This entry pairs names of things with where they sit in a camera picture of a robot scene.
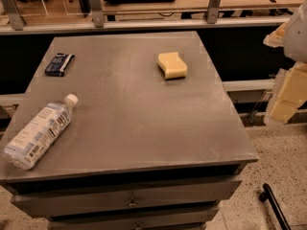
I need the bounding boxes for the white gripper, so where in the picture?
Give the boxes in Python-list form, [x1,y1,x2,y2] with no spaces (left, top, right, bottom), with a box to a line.
[263,0,307,126]

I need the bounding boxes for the yellow sponge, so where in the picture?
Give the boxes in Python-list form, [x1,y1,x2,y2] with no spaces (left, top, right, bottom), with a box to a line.
[158,52,187,80]

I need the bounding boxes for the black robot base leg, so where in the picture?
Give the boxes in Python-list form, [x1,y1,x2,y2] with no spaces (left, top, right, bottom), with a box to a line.
[259,183,291,230]

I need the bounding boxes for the clear plastic water bottle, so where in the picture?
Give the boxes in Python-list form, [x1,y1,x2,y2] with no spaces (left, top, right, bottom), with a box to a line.
[3,94,79,170]

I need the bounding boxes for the grey drawer cabinet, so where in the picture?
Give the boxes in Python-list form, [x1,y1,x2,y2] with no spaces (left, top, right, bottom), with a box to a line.
[0,32,257,222]

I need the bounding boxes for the lower drawer with knob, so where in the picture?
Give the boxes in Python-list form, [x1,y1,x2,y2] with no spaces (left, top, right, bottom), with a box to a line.
[48,206,219,230]

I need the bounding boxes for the drawer with knob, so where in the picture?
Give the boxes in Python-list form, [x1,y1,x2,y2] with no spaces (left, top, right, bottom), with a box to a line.
[48,206,219,230]
[11,175,242,218]

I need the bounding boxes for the top drawer with knob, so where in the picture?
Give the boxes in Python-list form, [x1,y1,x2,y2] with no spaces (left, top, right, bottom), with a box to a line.
[11,175,242,218]

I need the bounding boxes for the metal railing frame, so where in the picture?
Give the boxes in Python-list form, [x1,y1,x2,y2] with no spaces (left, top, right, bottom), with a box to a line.
[0,0,305,35]

